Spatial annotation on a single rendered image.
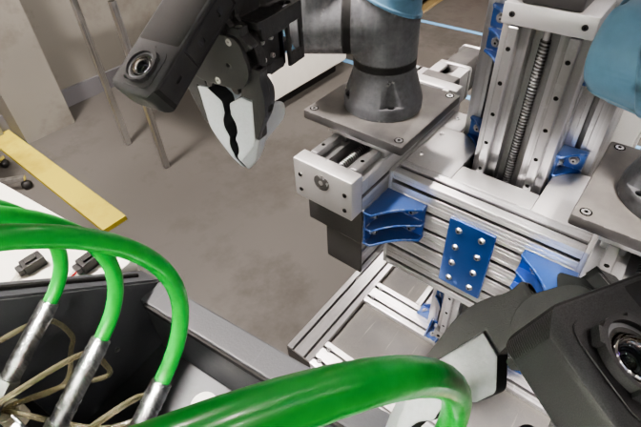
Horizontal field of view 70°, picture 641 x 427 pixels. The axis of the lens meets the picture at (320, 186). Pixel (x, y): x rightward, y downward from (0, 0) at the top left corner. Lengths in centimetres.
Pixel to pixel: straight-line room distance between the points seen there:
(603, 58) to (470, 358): 22
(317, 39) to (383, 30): 11
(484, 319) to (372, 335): 126
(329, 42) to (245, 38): 45
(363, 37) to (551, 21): 28
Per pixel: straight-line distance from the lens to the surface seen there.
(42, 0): 337
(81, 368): 49
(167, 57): 34
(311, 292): 187
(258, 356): 63
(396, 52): 81
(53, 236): 29
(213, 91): 43
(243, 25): 38
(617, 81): 37
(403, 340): 151
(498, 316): 25
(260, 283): 192
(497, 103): 85
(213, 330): 67
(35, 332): 54
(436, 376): 17
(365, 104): 84
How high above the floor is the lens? 149
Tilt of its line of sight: 40 degrees down
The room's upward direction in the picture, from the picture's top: 3 degrees counter-clockwise
